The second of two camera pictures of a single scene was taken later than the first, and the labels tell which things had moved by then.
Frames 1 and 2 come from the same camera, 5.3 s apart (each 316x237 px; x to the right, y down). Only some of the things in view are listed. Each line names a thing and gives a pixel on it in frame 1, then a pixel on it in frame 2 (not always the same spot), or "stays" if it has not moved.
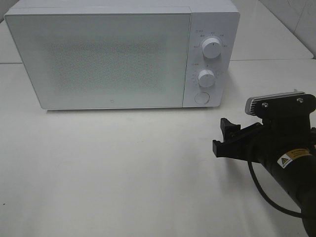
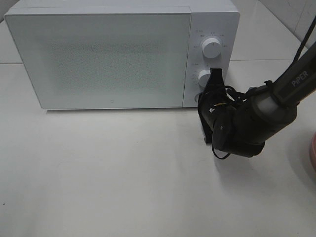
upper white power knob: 211,48 stays
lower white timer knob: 206,78 stays
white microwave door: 90,60 stays
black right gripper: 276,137 to 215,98
